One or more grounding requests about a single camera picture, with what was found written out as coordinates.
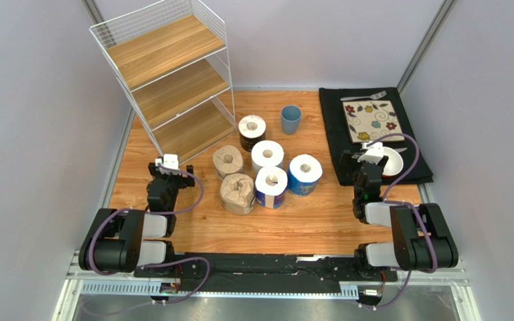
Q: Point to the floral square plate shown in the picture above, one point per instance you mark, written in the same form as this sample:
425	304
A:
370	119

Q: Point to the brown paper roll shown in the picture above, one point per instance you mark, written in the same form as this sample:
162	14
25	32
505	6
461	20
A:
228	160
237	193

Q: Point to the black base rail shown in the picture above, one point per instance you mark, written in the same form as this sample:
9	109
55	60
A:
268	273

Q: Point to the white wire wooden shelf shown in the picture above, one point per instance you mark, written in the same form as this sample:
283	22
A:
171	59

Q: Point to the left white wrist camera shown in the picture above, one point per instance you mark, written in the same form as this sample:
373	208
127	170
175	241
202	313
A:
169	161

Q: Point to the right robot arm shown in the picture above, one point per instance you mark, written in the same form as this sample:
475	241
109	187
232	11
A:
421	239

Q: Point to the brown paper roll front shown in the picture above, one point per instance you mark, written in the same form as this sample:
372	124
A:
237	193

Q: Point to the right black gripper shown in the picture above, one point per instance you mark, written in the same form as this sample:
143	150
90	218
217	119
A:
365	164

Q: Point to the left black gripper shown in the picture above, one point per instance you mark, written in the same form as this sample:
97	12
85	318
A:
183	182

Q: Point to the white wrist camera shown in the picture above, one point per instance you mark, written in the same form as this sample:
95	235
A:
373	152
169	161

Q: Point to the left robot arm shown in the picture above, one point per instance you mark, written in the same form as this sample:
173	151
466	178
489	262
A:
116	240

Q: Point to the blue white wrapped roll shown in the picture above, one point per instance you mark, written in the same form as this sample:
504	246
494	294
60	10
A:
271	184

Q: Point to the black wrapped paper roll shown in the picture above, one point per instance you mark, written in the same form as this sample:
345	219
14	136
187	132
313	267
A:
252	129

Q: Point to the silver fork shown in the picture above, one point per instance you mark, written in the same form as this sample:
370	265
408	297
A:
375	96

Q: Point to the blue plastic cup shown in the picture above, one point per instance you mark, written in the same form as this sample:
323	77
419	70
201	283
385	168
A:
290	119

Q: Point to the white orange bowl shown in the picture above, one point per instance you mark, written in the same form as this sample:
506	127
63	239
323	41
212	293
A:
394	164

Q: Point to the plain white paper roll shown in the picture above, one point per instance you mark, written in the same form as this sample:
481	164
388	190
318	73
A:
267	153

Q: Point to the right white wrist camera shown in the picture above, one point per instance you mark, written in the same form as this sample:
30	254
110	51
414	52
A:
373	152

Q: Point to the blue patterned wrapped roll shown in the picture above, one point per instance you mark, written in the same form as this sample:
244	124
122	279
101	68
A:
304	173

